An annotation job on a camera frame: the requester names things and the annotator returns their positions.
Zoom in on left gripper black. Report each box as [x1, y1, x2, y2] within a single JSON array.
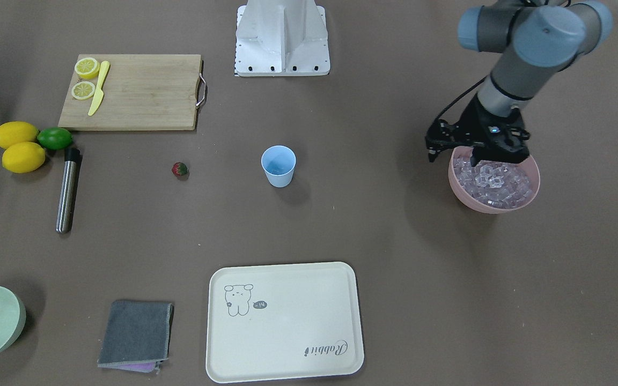
[[425, 97, 531, 168]]

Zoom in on clear ice cubes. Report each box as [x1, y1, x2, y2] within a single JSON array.
[[451, 155, 534, 210]]

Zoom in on red strawberry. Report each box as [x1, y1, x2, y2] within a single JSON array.
[[171, 161, 189, 178]]

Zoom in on steel muddler black tip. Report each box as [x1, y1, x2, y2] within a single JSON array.
[[55, 147, 81, 234]]

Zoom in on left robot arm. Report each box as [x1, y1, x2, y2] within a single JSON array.
[[425, 1, 614, 165]]

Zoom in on light blue plastic cup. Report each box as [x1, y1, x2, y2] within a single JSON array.
[[261, 145, 297, 188]]

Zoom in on pink bowl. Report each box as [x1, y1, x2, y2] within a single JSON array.
[[448, 146, 541, 214]]

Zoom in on cream rectangular tray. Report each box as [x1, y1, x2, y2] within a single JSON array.
[[205, 262, 365, 383]]

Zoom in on wooden cutting board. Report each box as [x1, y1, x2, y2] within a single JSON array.
[[58, 54, 207, 131]]

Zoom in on yellow plastic knife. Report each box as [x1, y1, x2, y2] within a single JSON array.
[[87, 61, 111, 116]]

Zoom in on grey folded cloth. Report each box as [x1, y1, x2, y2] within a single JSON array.
[[97, 300, 173, 373]]

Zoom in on lemon half lower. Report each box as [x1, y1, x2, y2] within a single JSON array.
[[70, 81, 96, 100]]

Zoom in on lemon half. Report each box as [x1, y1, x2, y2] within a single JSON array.
[[70, 81, 96, 100], [74, 57, 100, 80]]

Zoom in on lemon half upper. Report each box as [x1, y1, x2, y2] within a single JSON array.
[[74, 57, 100, 80]]

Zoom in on green lime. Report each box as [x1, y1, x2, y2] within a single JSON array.
[[36, 127, 73, 151]]

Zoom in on yellow lemon front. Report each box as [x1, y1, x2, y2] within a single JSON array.
[[2, 142, 46, 174]]

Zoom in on yellow lemon near lime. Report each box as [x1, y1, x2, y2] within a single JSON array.
[[0, 121, 39, 150]]

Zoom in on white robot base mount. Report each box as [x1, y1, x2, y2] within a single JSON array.
[[234, 1, 331, 77]]

